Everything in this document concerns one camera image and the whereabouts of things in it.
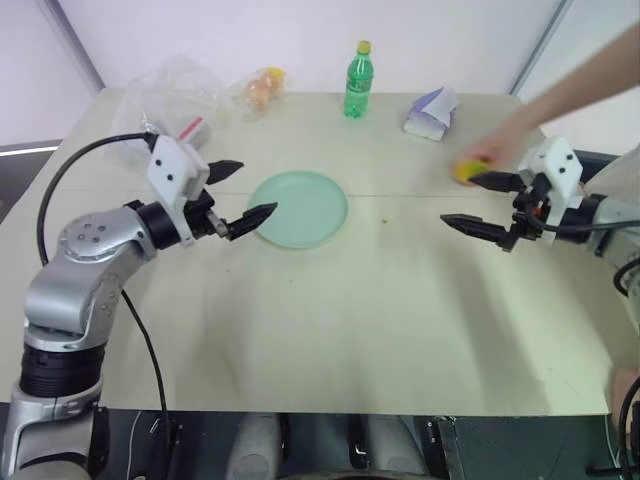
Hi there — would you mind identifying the person's bare limb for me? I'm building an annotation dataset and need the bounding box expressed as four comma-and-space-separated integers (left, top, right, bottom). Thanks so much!
610, 366, 640, 417

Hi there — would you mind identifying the dark side cabinet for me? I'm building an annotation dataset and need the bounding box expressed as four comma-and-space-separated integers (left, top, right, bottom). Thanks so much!
0, 143, 62, 224

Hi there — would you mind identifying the white box with red stripes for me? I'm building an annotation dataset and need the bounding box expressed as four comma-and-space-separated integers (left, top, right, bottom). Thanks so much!
176, 116, 212, 150

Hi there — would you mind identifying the green plastic soda bottle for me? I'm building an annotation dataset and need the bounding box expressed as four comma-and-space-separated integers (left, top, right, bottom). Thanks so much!
343, 40, 376, 121

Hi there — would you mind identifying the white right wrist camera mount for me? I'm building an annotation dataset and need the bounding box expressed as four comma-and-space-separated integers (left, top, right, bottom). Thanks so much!
519, 135, 586, 247

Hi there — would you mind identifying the purple white tissue pack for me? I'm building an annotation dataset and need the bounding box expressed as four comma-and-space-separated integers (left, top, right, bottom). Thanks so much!
401, 86, 460, 144

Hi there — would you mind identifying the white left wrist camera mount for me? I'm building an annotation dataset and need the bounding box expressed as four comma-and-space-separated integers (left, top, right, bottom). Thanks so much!
146, 133, 212, 249

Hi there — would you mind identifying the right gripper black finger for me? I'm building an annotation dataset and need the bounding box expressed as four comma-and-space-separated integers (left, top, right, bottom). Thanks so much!
439, 213, 519, 253
469, 169, 528, 194

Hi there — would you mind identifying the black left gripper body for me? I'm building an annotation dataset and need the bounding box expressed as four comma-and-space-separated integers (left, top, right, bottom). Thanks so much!
185, 189, 231, 241

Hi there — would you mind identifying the grey aluminium frame post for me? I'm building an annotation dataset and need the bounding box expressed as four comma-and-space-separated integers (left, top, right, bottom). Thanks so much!
47, 0, 107, 95
508, 0, 572, 96

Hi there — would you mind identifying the grey rounded shape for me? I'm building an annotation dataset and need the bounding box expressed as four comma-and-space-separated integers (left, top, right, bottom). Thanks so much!
366, 413, 417, 480
233, 413, 282, 480

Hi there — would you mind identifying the person's bare hand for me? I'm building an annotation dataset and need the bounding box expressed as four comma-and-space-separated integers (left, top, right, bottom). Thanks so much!
472, 115, 545, 168

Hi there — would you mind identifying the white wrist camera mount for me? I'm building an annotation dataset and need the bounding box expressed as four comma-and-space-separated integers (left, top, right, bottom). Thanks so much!
519, 135, 586, 247
146, 133, 212, 249

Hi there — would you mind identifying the yellow object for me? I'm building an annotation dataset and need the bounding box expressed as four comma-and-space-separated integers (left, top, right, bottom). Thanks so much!
451, 156, 494, 188

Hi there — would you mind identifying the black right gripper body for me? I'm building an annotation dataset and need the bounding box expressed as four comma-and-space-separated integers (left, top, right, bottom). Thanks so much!
511, 171, 552, 244

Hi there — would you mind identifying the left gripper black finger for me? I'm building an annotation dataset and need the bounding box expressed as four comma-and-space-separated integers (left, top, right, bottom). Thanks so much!
207, 159, 246, 186
226, 201, 280, 244

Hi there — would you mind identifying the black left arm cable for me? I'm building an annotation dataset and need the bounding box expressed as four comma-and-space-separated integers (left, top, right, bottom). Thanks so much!
36, 131, 171, 431

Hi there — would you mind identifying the clear crumpled plastic bag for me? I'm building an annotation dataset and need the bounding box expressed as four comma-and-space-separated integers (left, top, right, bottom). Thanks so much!
118, 53, 225, 167

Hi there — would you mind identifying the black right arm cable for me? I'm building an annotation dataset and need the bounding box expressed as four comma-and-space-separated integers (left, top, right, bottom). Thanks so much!
537, 218, 640, 299

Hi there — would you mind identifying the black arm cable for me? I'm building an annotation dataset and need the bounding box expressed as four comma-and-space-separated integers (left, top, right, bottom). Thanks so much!
36, 131, 171, 431
537, 218, 640, 299

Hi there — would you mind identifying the mint green round plate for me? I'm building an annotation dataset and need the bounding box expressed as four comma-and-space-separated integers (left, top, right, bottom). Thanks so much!
246, 170, 350, 249

